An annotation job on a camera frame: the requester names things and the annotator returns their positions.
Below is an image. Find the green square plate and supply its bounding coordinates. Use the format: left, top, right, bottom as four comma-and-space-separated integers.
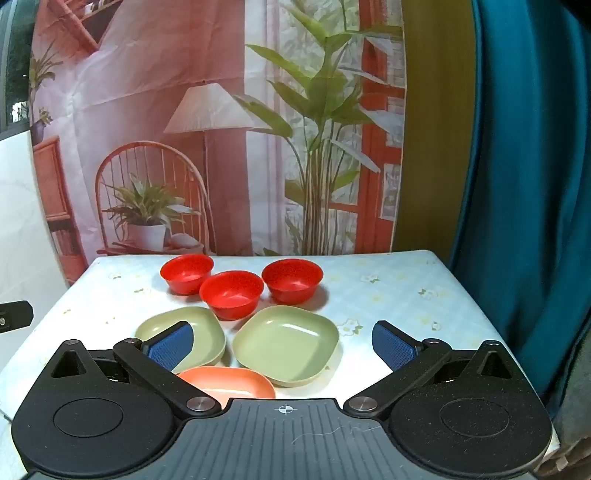
135, 307, 226, 374
232, 305, 343, 387

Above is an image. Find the printed backdrop cloth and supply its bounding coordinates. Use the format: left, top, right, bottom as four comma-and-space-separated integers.
28, 0, 408, 285

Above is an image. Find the red plastic bowl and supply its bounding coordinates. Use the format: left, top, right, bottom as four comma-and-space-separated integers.
199, 271, 265, 321
261, 259, 323, 305
160, 254, 214, 295

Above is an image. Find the teal curtain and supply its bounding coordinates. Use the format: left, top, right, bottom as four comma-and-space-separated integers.
449, 0, 591, 418

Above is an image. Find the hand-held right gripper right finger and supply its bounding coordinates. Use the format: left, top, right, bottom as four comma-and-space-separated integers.
344, 320, 511, 418

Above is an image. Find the floral tablecloth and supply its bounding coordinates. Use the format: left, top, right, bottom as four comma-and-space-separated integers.
0, 249, 563, 467

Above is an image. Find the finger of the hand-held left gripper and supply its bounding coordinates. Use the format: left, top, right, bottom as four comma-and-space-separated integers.
0, 301, 34, 334

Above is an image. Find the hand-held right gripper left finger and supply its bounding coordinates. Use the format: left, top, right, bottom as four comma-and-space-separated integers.
48, 322, 223, 415

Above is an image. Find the orange square plate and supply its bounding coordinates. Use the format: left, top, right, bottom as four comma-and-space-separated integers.
177, 366, 276, 409

